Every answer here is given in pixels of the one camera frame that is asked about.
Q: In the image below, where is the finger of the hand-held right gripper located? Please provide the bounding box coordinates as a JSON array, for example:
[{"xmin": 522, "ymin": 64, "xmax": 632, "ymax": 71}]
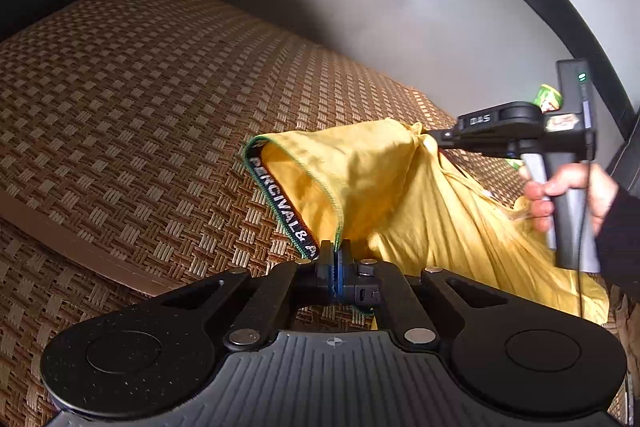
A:
[{"xmin": 425, "ymin": 127, "xmax": 462, "ymax": 151}]

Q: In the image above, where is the person's right hand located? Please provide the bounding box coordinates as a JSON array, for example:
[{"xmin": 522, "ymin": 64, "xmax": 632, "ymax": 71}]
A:
[{"xmin": 520, "ymin": 164, "xmax": 622, "ymax": 239}]

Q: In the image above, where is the yellow t-shirt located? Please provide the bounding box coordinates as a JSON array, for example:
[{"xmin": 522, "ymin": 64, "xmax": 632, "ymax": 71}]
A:
[{"xmin": 247, "ymin": 119, "xmax": 611, "ymax": 328}]

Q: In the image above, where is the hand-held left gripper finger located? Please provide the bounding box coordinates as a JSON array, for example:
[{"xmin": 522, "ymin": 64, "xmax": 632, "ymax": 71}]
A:
[
  {"xmin": 162, "ymin": 241, "xmax": 333, "ymax": 352},
  {"xmin": 332, "ymin": 241, "xmax": 507, "ymax": 352}
]

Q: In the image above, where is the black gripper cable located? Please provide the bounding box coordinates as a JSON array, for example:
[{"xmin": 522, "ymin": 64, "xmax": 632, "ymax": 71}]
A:
[{"xmin": 575, "ymin": 77, "xmax": 597, "ymax": 320}]

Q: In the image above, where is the green chip can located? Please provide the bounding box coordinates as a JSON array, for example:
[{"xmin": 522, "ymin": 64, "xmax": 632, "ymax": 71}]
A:
[{"xmin": 505, "ymin": 84, "xmax": 565, "ymax": 168}]

